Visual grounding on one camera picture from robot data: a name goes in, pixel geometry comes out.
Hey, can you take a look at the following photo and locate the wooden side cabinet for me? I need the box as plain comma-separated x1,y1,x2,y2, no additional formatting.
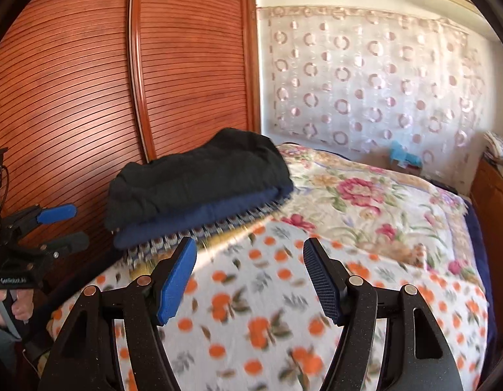
469,157,503,229

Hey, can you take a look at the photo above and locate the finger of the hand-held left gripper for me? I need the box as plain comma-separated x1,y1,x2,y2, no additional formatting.
7,205,78,233
29,231,90,269

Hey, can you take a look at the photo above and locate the floral quilt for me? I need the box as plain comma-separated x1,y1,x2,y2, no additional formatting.
272,142,486,286

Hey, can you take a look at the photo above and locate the blue gold patterned folded cloth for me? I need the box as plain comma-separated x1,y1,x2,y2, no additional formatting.
121,197,293,271

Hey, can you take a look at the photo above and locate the stack of folded printed cloth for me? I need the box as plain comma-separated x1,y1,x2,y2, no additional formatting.
482,130,503,164

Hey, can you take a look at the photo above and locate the wooden slatted wardrobe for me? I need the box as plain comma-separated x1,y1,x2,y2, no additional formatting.
0,0,262,294

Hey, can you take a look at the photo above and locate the sheer circle-pattern curtain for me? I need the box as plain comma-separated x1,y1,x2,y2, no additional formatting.
257,5,492,167

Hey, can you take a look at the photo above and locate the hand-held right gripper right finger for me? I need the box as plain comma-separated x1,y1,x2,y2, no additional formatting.
302,236,464,391

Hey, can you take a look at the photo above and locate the person's left hand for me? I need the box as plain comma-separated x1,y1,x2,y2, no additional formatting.
0,287,35,328

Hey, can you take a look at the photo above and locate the navy folded cloth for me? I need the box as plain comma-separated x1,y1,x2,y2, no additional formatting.
113,183,295,251

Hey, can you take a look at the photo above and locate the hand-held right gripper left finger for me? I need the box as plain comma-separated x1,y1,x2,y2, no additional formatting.
37,236,199,391

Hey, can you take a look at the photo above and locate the black t-shirt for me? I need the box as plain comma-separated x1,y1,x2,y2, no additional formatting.
104,127,295,233

